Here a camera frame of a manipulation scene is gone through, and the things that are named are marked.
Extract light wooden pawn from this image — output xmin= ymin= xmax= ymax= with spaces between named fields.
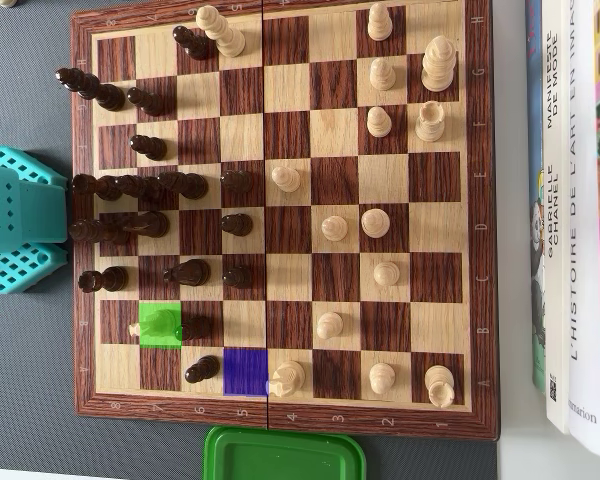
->
xmin=367 ymin=106 xmax=393 ymax=140
xmin=321 ymin=214 xmax=350 ymax=242
xmin=315 ymin=311 xmax=345 ymax=341
xmin=369 ymin=57 xmax=397 ymax=92
xmin=372 ymin=260 xmax=401 ymax=288
xmin=368 ymin=362 xmax=397 ymax=396
xmin=367 ymin=2 xmax=394 ymax=43
xmin=270 ymin=166 xmax=302 ymax=195

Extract dark wooden rook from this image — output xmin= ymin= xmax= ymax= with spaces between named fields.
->
xmin=71 ymin=173 xmax=125 ymax=203
xmin=77 ymin=265 xmax=130 ymax=294

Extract wooden chessboard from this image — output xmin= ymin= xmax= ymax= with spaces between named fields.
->
xmin=69 ymin=0 xmax=501 ymax=442

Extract white Gabrielle Chanel book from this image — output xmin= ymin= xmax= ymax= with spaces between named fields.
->
xmin=538 ymin=0 xmax=576 ymax=435

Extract light wooden queen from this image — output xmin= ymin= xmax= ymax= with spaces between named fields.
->
xmin=195 ymin=5 xmax=247 ymax=59

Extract blue illustrated book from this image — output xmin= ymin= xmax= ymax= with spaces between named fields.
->
xmin=524 ymin=0 xmax=551 ymax=394

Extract dark wooden king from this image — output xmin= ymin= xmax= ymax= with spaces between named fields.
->
xmin=54 ymin=67 xmax=127 ymax=113

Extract light wooden king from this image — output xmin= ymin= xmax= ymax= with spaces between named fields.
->
xmin=420 ymin=35 xmax=459 ymax=93

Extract green plastic container lid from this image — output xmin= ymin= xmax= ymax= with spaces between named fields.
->
xmin=203 ymin=424 xmax=367 ymax=480

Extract dark wooden queen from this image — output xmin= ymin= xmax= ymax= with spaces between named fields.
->
xmin=68 ymin=217 xmax=131 ymax=246

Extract light wooden knight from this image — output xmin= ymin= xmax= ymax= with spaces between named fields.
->
xmin=128 ymin=308 xmax=181 ymax=347
xmin=269 ymin=360 xmax=307 ymax=399

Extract dark wooden pawn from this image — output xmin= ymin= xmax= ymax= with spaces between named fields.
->
xmin=220 ymin=213 xmax=254 ymax=238
xmin=185 ymin=354 xmax=221 ymax=386
xmin=126 ymin=86 xmax=167 ymax=118
xmin=174 ymin=315 xmax=214 ymax=343
xmin=172 ymin=24 xmax=217 ymax=62
xmin=220 ymin=169 xmax=254 ymax=196
xmin=221 ymin=264 xmax=254 ymax=290
xmin=129 ymin=133 xmax=169 ymax=162

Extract light wooden rook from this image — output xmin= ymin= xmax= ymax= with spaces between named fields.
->
xmin=424 ymin=364 xmax=456 ymax=409
xmin=414 ymin=100 xmax=447 ymax=143

